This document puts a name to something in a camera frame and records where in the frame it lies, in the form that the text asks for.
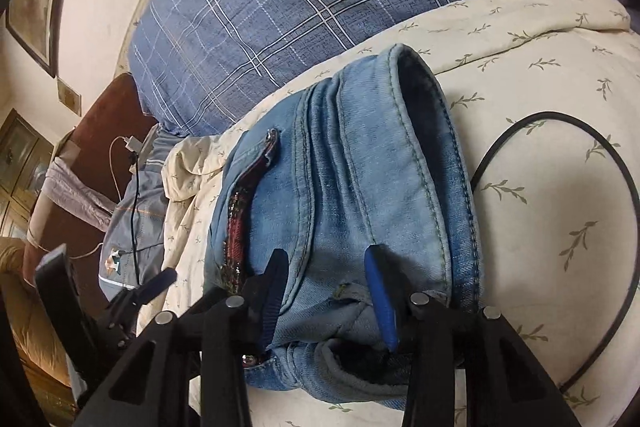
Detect blue denim jeans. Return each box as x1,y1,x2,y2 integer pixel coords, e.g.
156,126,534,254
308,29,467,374
204,44,483,409

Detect grey star-print pillow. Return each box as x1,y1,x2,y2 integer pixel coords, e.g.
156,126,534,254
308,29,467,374
98,126,176,300

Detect grey hanging cloth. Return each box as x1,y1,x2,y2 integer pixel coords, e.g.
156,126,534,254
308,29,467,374
42,157,116,232

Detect cream leaf-print bed sheet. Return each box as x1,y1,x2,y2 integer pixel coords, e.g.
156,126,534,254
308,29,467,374
134,0,640,427

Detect wooden cabinet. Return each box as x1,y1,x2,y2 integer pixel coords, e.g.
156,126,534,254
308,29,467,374
0,109,53,241

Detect brown headboard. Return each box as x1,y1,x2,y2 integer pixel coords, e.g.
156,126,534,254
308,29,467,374
23,72,156,317

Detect white charger with cable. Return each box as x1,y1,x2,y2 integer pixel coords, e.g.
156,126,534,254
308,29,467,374
62,130,132,260

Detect black cable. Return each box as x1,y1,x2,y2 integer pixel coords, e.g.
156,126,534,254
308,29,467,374
470,110,640,396

